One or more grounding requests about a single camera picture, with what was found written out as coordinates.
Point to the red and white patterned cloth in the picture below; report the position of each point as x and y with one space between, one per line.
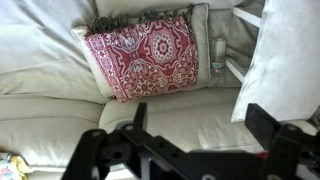
156 55

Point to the floral patterned pillow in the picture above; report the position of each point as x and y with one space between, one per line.
13 167

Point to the cream fabric sofa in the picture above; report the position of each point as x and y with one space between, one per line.
49 96

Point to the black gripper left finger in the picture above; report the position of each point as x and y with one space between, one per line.
140 118

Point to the clear plastic water bottle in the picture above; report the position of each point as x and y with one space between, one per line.
218 53

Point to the white wooden side table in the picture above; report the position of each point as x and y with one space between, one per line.
245 23

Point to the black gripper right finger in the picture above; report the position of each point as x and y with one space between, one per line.
261 125

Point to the large white pillow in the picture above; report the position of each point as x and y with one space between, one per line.
284 75

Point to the beige cushion under cloth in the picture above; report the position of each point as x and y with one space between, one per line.
199 24

